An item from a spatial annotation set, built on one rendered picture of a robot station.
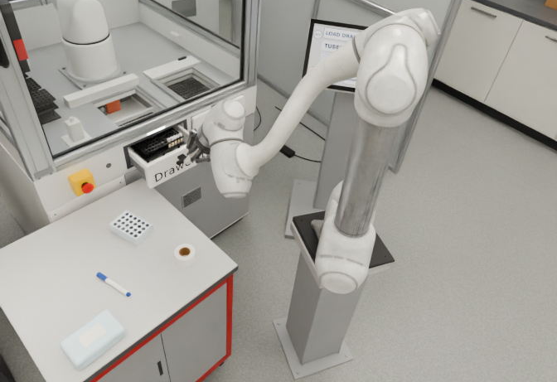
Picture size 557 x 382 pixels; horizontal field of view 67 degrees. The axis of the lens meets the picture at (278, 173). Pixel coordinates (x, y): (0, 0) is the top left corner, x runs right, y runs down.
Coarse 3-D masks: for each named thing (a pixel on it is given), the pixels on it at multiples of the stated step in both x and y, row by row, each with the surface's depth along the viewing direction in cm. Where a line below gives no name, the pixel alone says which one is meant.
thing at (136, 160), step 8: (176, 128) 180; (184, 128) 177; (184, 136) 177; (184, 144) 178; (128, 152) 163; (136, 152) 171; (168, 152) 173; (136, 160) 161; (144, 160) 169; (152, 160) 169
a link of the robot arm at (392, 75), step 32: (384, 32) 89; (416, 32) 91; (384, 64) 81; (416, 64) 81; (384, 96) 82; (416, 96) 82; (384, 128) 94; (352, 160) 103; (384, 160) 100; (352, 192) 108; (352, 224) 114; (320, 256) 123; (352, 256) 118; (352, 288) 120
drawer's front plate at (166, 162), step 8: (176, 152) 160; (184, 152) 163; (160, 160) 156; (168, 160) 159; (176, 160) 162; (144, 168) 154; (152, 168) 154; (160, 168) 158; (168, 168) 161; (176, 168) 164; (184, 168) 168; (152, 176) 157; (160, 176) 160; (168, 176) 163; (152, 184) 159
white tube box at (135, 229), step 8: (120, 216) 151; (128, 216) 152; (136, 216) 152; (112, 224) 148; (120, 224) 149; (128, 224) 149; (136, 224) 150; (144, 224) 150; (152, 224) 150; (120, 232) 147; (128, 232) 146; (136, 232) 147; (144, 232) 147; (152, 232) 151; (128, 240) 147; (136, 240) 144
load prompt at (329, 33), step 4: (324, 28) 198; (328, 28) 197; (332, 28) 197; (324, 32) 198; (328, 32) 198; (332, 32) 197; (336, 32) 197; (340, 32) 197; (344, 32) 197; (348, 32) 197; (352, 32) 197; (356, 32) 197; (360, 32) 197; (324, 36) 198; (328, 36) 198; (332, 36) 197; (336, 36) 197; (340, 36) 197; (344, 36) 197; (348, 36) 197; (352, 36) 197; (340, 40) 197; (344, 40) 197; (348, 40) 197
